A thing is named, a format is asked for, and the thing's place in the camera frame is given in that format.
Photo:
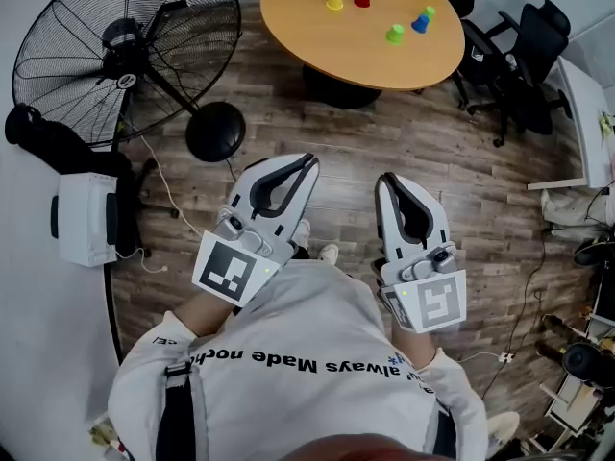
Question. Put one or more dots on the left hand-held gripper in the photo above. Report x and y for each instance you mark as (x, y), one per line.
(226, 269)

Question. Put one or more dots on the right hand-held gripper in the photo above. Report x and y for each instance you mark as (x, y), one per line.
(435, 300)

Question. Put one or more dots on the green cup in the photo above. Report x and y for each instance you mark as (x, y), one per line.
(395, 34)
(429, 11)

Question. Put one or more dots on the blue cup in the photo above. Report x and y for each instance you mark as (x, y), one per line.
(420, 24)

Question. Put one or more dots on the yellow cup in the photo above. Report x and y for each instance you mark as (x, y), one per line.
(335, 1)

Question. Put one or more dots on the person's left forearm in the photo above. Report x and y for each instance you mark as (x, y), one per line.
(206, 312)

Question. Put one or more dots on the person's right forearm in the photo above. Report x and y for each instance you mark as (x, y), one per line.
(413, 348)

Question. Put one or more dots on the person's left white shoe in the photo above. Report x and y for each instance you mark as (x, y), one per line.
(302, 233)

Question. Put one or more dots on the person's white shoe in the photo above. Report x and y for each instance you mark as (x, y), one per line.
(329, 253)
(302, 233)

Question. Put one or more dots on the person's right white shoe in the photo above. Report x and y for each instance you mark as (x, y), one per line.
(329, 253)

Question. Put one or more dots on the round wooden table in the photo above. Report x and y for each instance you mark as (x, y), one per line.
(307, 31)

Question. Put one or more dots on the white plastic bag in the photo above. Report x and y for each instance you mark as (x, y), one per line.
(572, 209)

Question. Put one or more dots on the white power strip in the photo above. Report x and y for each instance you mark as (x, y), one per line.
(504, 356)

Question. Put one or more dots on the person's white printed sweatshirt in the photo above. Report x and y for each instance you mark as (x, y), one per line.
(298, 368)

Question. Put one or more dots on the black office chair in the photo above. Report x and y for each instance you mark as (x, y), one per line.
(528, 65)

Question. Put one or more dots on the white box appliance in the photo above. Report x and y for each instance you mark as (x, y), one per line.
(84, 219)

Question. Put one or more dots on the white desk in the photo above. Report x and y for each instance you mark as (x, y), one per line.
(583, 113)

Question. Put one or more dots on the large black floor fan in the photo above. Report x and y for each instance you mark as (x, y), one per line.
(86, 65)

